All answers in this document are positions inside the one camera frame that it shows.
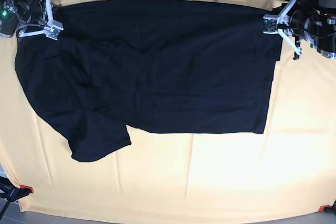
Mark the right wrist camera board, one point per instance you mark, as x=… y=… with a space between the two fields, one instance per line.
x=54 y=29

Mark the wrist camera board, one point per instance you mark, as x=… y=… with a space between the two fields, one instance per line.
x=54 y=29
x=270 y=24

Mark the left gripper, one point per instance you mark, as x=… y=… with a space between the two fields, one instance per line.
x=300 y=23

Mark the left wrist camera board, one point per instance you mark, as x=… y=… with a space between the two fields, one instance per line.
x=270 y=24

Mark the yellow table cloth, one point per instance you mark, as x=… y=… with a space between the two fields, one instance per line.
x=286 y=172

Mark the left red-black table clamp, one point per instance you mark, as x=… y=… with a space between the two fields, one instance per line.
x=11 y=192

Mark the dark navy T-shirt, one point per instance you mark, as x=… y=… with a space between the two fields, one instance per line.
x=163 y=66

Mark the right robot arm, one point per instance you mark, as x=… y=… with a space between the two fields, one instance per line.
x=10 y=19

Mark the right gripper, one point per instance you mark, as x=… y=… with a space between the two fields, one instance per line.
x=33 y=13

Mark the red-black table clamp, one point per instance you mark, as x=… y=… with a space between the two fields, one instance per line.
x=11 y=192
x=328 y=208

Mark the right red-black table clamp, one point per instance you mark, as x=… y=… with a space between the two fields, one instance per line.
x=328 y=208

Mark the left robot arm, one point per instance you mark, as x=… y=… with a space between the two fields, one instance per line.
x=314 y=22

